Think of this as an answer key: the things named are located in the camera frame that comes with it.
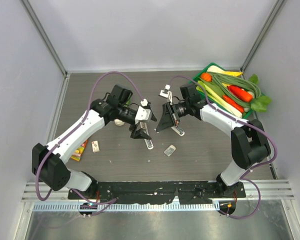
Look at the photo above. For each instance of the green lettuce leaf toy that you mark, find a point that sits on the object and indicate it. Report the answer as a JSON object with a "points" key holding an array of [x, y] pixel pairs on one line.
{"points": [[260, 101]]}

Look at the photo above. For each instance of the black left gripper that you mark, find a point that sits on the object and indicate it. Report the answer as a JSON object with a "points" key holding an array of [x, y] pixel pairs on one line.
{"points": [[139, 133]]}

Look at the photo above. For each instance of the white stapler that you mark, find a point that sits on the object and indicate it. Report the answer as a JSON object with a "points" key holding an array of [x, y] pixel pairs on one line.
{"points": [[148, 142]]}

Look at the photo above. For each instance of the staples box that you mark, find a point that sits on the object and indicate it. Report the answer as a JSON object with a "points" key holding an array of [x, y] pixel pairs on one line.
{"points": [[95, 146]]}

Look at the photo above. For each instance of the perforated cable duct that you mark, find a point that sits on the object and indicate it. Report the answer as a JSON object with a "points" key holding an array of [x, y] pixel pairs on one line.
{"points": [[73, 206]]}

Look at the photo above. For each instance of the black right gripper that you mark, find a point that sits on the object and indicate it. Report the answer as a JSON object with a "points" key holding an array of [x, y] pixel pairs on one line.
{"points": [[170, 117]]}

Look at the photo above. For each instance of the colourful snack packet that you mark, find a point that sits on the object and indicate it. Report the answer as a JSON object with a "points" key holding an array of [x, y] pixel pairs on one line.
{"points": [[76, 156]]}

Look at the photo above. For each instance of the green plastic tray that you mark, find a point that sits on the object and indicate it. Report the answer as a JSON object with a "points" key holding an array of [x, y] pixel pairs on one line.
{"points": [[220, 92]]}

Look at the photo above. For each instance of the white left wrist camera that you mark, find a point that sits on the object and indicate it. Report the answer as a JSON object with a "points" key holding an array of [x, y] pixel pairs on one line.
{"points": [[144, 113]]}

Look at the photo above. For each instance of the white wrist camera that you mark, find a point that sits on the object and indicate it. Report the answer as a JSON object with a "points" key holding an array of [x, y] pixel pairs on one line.
{"points": [[144, 113], [166, 94]]}

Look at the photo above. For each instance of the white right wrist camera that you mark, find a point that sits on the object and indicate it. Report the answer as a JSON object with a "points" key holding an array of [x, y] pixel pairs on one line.
{"points": [[166, 94]]}

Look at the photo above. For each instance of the yellow corn toy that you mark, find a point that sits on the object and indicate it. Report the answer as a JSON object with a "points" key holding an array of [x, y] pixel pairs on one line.
{"points": [[232, 73]]}

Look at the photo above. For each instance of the orange carrot toy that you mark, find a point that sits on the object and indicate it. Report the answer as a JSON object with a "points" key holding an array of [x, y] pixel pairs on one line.
{"points": [[240, 93]]}

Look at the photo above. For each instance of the orange pumpkin toy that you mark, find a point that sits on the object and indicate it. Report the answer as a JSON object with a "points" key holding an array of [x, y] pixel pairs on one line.
{"points": [[206, 77]]}

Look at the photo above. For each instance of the green long beans bundle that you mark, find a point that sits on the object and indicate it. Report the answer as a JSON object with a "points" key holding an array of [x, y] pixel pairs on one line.
{"points": [[220, 79]]}

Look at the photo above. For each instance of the red chili pepper toy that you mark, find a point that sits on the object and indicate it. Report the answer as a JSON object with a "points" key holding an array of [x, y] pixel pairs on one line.
{"points": [[233, 103]]}

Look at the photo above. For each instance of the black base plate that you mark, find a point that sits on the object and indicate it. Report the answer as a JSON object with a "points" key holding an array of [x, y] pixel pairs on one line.
{"points": [[163, 192]]}

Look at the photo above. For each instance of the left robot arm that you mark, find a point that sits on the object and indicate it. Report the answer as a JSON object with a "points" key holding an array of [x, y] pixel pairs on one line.
{"points": [[49, 161]]}

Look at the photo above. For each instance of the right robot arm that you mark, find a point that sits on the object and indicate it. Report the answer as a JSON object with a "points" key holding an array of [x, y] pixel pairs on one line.
{"points": [[249, 146]]}

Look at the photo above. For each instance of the white radish toy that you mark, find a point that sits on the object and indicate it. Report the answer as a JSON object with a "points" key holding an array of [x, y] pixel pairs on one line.
{"points": [[215, 69]]}

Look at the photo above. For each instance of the pale green leek toy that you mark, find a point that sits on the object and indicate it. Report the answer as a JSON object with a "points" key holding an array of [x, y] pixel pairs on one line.
{"points": [[218, 99]]}

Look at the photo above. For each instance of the staples tray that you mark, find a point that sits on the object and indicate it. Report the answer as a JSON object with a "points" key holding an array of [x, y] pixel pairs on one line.
{"points": [[170, 150]]}

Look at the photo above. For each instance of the green bok choy toy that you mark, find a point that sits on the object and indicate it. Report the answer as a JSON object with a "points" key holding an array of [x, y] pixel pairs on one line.
{"points": [[119, 122]]}

